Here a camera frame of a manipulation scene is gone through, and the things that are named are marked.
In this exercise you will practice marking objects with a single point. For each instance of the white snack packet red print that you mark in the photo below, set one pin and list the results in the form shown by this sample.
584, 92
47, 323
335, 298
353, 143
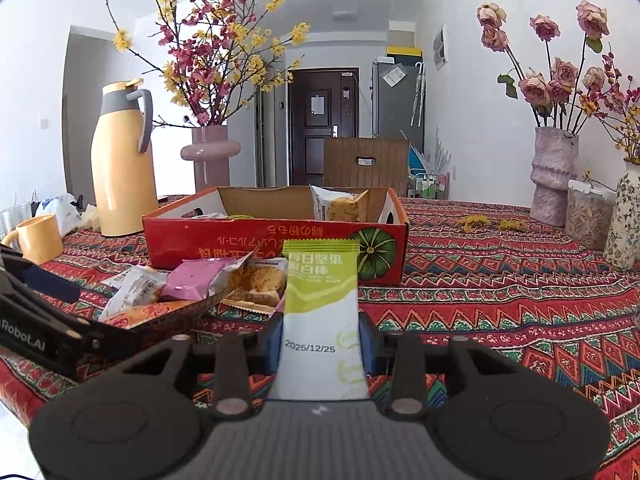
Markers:
132, 290

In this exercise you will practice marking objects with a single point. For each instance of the textured pink vase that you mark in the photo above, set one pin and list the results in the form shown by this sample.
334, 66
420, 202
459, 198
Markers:
552, 180

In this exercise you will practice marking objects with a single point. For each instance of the drinking glass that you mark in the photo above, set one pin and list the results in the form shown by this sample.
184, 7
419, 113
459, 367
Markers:
12, 222

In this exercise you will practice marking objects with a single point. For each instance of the dark brown door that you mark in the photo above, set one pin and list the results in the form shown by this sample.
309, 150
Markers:
305, 150

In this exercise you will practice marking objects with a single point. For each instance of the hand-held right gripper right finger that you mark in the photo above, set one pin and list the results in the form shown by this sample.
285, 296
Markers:
367, 347

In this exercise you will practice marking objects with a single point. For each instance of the fallen yellow petals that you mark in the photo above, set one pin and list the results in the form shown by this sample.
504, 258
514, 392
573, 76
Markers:
475, 222

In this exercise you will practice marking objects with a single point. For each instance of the orange-red snack packet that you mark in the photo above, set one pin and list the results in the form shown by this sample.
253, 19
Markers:
160, 312

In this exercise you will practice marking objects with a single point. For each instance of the white cookie snack packet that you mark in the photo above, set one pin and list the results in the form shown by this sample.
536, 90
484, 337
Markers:
335, 205

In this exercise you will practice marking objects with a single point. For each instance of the yellow box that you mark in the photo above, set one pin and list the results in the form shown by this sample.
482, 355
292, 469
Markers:
404, 52

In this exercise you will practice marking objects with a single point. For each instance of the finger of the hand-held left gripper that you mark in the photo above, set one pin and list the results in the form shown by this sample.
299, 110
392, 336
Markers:
50, 285
50, 310

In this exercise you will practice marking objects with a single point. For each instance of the yellow mug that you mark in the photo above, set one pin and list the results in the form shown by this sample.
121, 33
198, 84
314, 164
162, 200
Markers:
40, 240

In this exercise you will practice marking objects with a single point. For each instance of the yellow and pink blossom branches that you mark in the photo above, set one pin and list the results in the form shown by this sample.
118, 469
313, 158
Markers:
215, 60

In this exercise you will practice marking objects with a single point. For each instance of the storage cart with bottles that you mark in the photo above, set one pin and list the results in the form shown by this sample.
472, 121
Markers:
427, 187

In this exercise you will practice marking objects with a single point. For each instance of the oat crisp packet orange base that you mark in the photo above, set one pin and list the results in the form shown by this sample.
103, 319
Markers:
255, 285

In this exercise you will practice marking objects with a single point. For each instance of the white wall panel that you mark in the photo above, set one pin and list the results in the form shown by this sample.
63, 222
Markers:
440, 47

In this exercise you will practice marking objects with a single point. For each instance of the grey patterned object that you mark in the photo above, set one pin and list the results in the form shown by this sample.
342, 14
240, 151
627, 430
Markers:
636, 320

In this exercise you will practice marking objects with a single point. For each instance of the pink snack packet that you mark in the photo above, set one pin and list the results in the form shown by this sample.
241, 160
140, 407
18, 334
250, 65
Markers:
195, 280

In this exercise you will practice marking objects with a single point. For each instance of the yellow thermos jug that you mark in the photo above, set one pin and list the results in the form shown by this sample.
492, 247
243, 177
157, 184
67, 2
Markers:
125, 185

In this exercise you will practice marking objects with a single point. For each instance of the grey refrigerator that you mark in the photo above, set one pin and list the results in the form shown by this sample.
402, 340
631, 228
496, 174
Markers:
395, 105

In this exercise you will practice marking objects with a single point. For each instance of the floral print white vase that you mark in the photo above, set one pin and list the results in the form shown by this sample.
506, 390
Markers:
625, 220

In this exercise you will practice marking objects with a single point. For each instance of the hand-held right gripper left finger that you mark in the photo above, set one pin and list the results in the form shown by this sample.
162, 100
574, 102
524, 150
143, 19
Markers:
273, 345

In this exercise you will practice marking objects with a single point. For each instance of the patterned red tablecloth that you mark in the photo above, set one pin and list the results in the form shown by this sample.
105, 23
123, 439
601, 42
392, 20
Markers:
500, 310

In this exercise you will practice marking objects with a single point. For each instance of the clear food container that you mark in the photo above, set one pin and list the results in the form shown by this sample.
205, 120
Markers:
587, 220

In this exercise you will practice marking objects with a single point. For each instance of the dried pink roses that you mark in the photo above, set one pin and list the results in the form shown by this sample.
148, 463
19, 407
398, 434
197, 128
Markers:
560, 80

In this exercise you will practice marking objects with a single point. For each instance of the red cardboard box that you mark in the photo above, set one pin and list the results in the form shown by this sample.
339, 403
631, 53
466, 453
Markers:
225, 245

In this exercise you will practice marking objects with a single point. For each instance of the green and white snack packet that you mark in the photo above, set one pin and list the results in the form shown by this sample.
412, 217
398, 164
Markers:
320, 320

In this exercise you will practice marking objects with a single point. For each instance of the white hanging umbrellas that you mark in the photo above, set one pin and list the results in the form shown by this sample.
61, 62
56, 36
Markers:
419, 95

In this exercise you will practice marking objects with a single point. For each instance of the white plastic bag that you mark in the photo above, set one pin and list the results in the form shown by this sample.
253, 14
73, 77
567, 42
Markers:
60, 212

